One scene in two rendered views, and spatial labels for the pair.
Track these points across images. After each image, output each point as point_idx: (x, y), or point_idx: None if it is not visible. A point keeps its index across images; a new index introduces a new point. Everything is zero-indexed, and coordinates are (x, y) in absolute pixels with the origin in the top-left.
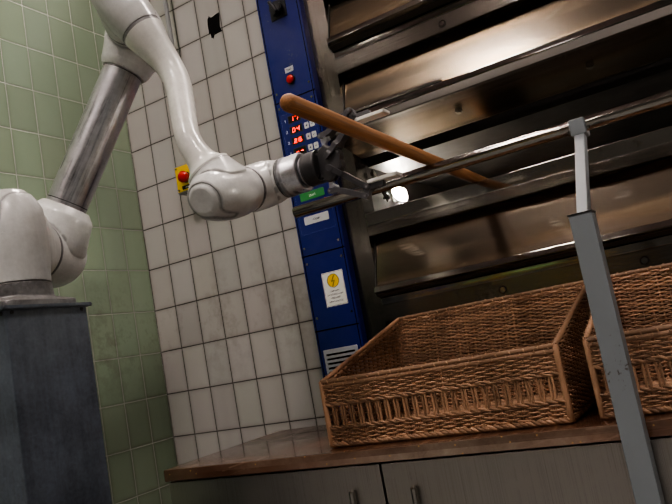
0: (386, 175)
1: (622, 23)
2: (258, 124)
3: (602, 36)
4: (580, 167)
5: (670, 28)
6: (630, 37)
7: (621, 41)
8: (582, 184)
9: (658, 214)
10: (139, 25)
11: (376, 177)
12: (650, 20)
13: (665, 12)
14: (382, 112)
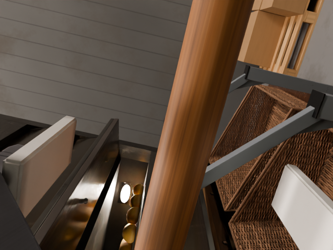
0: (307, 180)
1: (43, 223)
2: None
3: (41, 237)
4: (238, 150)
5: (66, 223)
6: (54, 236)
7: (51, 242)
8: (266, 133)
9: None
10: None
11: (323, 203)
12: (59, 211)
13: (61, 204)
14: (74, 125)
